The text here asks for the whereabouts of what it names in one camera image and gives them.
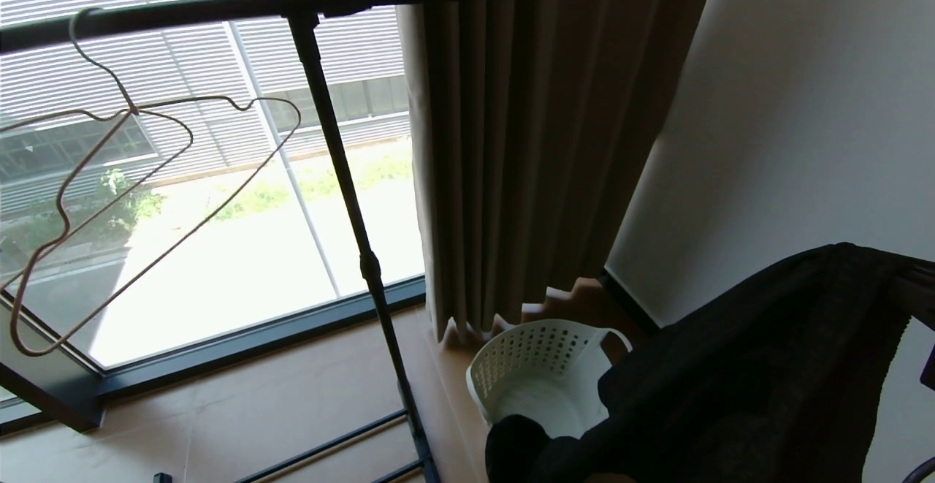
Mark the white laundry basket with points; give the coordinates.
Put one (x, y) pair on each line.
(540, 395)

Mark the pink clothes hanger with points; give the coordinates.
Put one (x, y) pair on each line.
(124, 201)
(182, 228)

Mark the black garment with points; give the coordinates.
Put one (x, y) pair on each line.
(515, 446)
(730, 381)

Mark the brown curtain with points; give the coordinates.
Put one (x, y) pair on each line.
(526, 139)

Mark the window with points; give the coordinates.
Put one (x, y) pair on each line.
(256, 343)

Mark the black clothes rack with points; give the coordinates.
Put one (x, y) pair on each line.
(330, 125)

